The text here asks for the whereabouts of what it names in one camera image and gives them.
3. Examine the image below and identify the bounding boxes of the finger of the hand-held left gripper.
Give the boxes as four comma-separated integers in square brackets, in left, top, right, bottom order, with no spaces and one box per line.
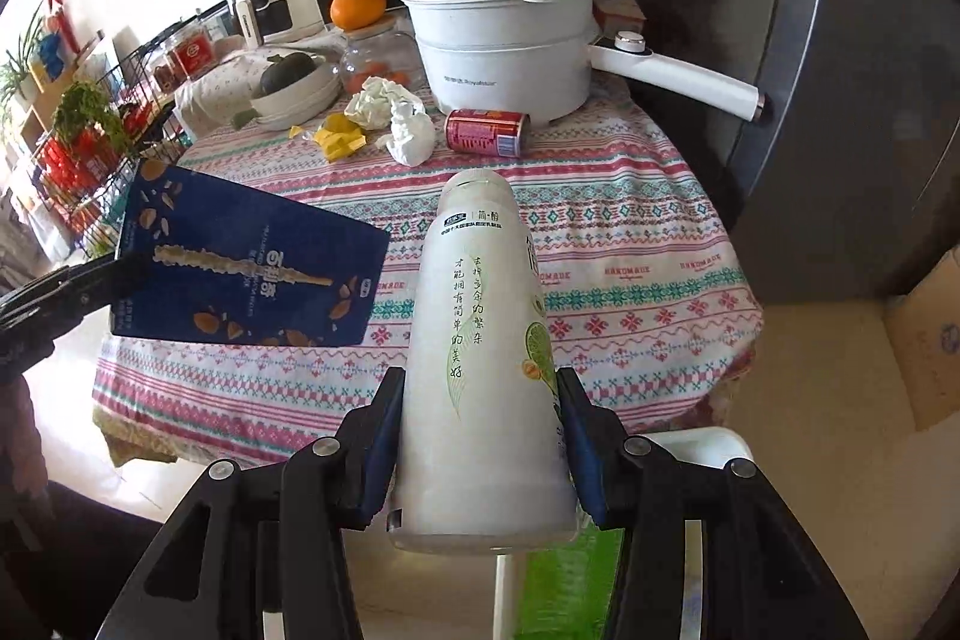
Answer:
[0,253,152,332]

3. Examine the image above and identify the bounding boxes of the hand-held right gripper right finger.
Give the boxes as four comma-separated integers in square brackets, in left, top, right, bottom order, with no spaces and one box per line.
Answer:
[553,366,871,640]

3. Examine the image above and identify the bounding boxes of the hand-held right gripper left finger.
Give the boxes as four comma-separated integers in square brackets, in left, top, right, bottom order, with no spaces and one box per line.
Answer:
[109,366,407,640]

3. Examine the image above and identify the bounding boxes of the white plastic bin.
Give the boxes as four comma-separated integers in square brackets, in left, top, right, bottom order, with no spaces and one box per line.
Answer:
[491,426,755,640]

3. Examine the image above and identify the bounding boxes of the white plastic bottle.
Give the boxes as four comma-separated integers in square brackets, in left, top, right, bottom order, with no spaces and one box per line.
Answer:
[386,167,582,555]

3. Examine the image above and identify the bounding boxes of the green snack bag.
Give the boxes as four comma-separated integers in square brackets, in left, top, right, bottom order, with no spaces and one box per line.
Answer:
[521,527,631,640]

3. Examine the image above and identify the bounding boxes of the dark blue carton box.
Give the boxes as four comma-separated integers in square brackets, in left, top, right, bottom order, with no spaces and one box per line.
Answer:
[109,158,392,348]

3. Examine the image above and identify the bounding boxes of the person's left forearm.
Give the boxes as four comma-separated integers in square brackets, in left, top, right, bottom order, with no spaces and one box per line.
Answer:
[0,377,46,521]

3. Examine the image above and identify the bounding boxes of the red packets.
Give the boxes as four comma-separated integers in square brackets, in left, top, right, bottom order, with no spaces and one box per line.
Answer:
[34,130,113,199]

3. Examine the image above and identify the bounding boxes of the striped patterned tablecloth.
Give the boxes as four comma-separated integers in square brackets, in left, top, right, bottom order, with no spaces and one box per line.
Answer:
[91,59,766,468]

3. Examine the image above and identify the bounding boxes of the green leafy vegetable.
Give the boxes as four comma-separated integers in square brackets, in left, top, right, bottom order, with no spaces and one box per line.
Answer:
[52,81,130,154]

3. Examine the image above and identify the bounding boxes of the wooden shelf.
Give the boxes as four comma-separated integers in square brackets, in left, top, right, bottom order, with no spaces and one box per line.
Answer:
[0,32,106,161]

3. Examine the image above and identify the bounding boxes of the person's dark clothing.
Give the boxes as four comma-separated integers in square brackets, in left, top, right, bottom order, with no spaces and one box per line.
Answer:
[0,482,177,640]

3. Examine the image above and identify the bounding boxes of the blue toy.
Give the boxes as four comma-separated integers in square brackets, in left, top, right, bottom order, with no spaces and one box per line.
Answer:
[37,32,68,82]

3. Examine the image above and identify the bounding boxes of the green potted plant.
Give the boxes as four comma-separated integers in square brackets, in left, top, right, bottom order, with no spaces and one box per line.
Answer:
[0,6,46,101]

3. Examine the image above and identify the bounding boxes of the white dotted cloth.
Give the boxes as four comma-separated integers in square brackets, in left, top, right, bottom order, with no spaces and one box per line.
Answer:
[174,47,353,142]

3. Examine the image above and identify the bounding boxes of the stack of white bowls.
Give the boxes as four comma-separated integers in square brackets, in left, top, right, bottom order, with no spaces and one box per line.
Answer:
[247,56,342,131]

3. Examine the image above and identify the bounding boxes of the yellow wrapper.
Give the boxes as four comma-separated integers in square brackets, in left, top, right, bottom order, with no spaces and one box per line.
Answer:
[313,113,368,163]

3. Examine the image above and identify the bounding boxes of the dark avocado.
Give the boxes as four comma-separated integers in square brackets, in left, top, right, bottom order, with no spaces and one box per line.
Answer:
[260,51,320,95]

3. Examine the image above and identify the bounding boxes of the crumpled white tissue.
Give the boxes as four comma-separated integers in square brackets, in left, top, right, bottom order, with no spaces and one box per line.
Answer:
[379,100,437,165]

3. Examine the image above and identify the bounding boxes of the red drink can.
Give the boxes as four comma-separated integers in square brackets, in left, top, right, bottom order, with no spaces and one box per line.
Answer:
[445,109,531,157]

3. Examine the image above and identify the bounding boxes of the crumpled pale green tissue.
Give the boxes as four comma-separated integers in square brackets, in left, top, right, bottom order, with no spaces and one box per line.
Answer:
[343,74,425,130]

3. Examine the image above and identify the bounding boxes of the small cardboard box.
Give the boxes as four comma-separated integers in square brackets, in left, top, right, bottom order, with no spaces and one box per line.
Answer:
[885,250,960,435]

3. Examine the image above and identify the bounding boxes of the glass jar with wooden lid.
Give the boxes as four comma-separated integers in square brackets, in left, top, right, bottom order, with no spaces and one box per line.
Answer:
[339,14,421,94]

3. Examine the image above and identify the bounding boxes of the orange fruit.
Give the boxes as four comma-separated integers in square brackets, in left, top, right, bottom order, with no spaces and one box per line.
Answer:
[330,0,386,30]

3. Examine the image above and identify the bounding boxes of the white electric pot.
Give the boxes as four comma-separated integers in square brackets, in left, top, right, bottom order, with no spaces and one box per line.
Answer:
[399,0,767,124]

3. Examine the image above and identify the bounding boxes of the small orange box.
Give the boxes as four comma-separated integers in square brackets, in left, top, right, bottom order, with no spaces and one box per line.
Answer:
[596,0,647,37]

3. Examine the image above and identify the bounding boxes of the grey refrigerator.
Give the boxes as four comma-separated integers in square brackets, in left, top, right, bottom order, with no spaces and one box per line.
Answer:
[634,0,960,304]

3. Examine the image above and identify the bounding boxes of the black wire rack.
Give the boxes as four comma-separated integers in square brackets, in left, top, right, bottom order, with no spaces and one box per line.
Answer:
[30,0,233,259]

